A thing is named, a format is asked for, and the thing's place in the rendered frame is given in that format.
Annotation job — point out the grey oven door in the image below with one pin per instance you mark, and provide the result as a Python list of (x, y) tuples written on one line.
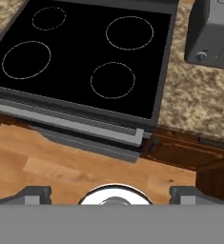
[(91, 146)]

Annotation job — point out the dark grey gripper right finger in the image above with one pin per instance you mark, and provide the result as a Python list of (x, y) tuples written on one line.
[(186, 195)]

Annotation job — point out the dark grey toaster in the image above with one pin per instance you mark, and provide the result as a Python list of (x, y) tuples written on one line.
[(212, 31)]

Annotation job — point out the white round disc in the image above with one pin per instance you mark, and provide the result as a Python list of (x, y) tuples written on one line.
[(115, 195)]

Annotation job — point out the black glass hob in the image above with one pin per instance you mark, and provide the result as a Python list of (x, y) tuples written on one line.
[(78, 50)]

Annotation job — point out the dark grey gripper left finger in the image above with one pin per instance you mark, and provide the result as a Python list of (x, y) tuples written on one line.
[(34, 194)]

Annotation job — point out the brown wooden drawer front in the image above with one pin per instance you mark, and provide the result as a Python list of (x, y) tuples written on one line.
[(186, 152)]

